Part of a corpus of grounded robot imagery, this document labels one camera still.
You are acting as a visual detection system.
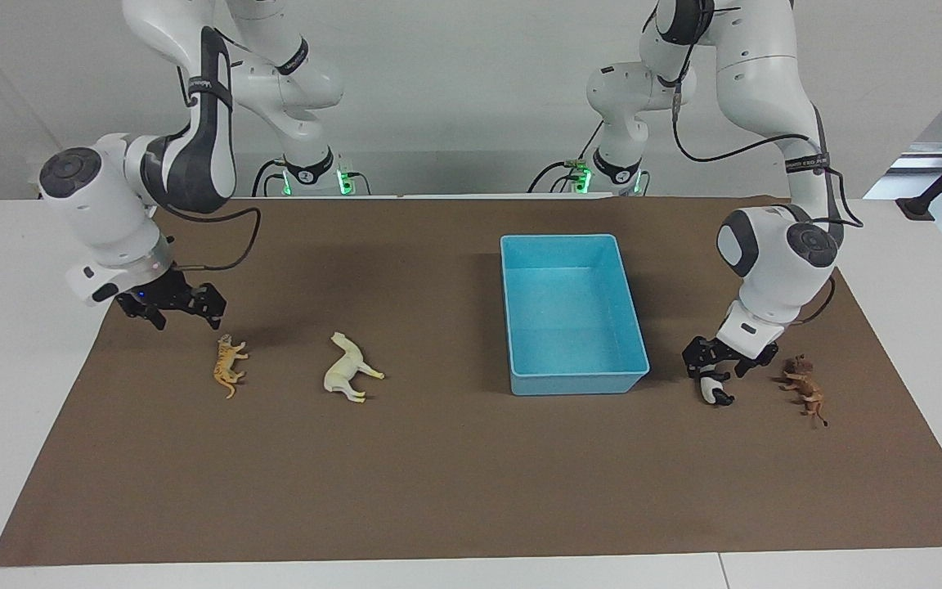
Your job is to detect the black left base cable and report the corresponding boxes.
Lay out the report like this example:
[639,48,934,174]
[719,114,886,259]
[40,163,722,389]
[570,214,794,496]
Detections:
[527,120,605,195]

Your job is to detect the black white panda toy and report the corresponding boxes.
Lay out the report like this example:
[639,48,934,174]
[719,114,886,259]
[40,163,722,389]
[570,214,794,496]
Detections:
[699,370,736,408]

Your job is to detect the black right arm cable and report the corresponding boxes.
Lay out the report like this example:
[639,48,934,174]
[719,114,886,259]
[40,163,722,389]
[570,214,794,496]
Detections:
[152,203,262,272]

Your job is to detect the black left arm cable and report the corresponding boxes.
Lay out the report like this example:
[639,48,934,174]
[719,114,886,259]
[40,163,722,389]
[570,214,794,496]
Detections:
[671,78,864,232]

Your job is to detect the blue plastic storage box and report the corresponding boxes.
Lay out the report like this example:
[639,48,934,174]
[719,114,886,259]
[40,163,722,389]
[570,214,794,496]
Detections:
[500,234,651,398]

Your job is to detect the brown lion toy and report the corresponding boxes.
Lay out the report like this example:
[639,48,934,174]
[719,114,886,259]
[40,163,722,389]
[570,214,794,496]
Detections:
[772,353,830,430]

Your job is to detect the black base cable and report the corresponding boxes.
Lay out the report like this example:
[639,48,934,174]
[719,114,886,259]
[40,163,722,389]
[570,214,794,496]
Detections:
[527,120,605,195]
[251,157,289,198]

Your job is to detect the cream white horse toy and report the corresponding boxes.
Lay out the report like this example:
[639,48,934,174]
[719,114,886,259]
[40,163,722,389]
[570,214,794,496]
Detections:
[323,331,386,404]

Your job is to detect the black right base cable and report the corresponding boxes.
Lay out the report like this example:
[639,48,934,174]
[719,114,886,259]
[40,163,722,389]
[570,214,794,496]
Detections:
[251,157,289,198]

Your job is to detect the orange tiger toy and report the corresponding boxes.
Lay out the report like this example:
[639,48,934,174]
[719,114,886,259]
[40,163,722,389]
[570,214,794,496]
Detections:
[212,334,249,400]

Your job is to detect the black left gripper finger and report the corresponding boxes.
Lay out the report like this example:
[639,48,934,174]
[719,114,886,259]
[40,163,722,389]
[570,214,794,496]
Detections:
[734,347,781,380]
[680,342,714,382]

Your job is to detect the brown table mat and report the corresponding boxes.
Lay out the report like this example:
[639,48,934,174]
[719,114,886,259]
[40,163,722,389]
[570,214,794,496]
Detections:
[0,195,942,568]

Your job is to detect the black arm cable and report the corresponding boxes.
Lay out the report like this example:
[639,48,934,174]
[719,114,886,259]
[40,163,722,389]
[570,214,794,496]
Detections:
[152,203,262,272]
[671,78,864,232]

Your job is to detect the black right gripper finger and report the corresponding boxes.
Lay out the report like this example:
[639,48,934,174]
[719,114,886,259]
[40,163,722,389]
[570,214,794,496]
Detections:
[117,298,168,331]
[192,283,228,331]

